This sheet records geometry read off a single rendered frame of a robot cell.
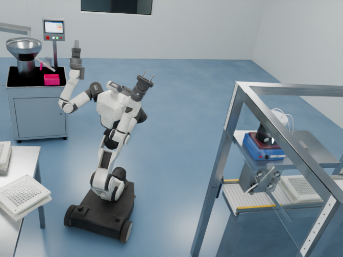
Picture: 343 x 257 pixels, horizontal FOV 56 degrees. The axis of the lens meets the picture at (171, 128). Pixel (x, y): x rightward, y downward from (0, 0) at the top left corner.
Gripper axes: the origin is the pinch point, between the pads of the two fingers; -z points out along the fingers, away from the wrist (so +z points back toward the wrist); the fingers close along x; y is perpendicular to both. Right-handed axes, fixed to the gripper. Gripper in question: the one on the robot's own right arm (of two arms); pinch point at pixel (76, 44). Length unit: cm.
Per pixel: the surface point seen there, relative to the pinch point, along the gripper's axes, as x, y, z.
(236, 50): -350, -420, -54
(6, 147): 4, 47, 79
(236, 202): 90, -98, 101
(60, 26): -135, -7, -26
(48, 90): -125, 4, 45
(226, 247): 66, -114, 151
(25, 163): 14, 34, 89
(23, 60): -139, 30, 15
